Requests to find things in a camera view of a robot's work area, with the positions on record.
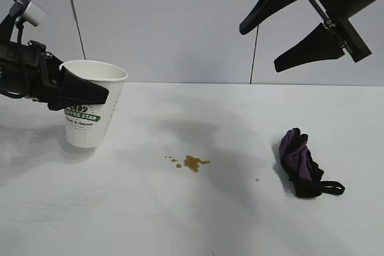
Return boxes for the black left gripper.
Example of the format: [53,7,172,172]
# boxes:
[0,40,109,112]

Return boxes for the white paper coffee cup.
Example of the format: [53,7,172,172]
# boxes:
[59,59,129,149]

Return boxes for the purple and black cloth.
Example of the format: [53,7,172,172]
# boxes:
[277,128,346,200]

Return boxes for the large brown coffee spill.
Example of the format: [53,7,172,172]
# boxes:
[183,154,211,174]

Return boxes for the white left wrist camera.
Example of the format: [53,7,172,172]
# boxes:
[17,0,47,27]

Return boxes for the black left camera bracket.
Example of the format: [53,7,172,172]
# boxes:
[0,1,23,44]

